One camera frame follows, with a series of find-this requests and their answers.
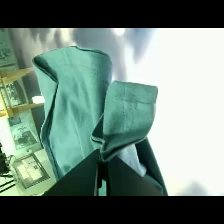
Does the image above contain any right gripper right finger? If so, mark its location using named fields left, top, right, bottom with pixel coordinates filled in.
left=106, top=137, right=169, bottom=197

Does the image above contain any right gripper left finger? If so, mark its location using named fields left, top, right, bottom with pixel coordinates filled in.
left=43, top=149, right=101, bottom=197

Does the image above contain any blue T-shirt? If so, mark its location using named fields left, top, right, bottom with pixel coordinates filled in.
left=32, top=45, right=159, bottom=183

